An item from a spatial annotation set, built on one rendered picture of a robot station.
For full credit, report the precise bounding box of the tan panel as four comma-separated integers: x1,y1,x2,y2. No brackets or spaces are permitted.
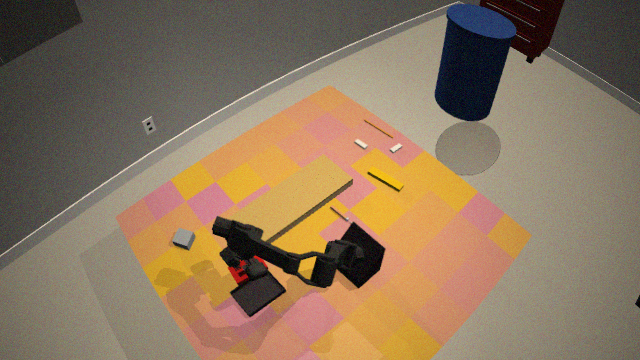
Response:
227,154,353,243

